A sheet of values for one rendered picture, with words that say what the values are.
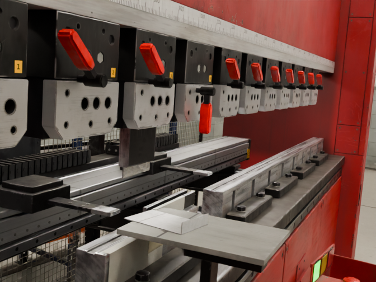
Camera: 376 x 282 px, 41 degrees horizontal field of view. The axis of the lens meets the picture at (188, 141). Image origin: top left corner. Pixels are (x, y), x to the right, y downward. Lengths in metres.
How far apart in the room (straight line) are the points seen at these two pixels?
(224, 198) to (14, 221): 0.57
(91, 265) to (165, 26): 0.43
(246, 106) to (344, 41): 1.67
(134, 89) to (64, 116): 0.19
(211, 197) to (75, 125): 0.73
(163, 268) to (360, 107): 2.16
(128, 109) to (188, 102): 0.22
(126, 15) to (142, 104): 0.15
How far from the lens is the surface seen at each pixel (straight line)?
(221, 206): 1.36
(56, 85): 0.66
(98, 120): 0.74
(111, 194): 1.34
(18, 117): 0.61
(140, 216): 0.96
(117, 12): 0.78
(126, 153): 0.90
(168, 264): 1.00
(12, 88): 0.60
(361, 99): 2.98
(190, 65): 1.02
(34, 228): 1.12
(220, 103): 1.20
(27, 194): 1.02
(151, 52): 0.80
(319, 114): 3.01
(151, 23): 0.88
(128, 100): 0.83
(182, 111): 1.01
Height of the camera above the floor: 1.27
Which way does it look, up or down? 7 degrees down
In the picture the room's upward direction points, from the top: 4 degrees clockwise
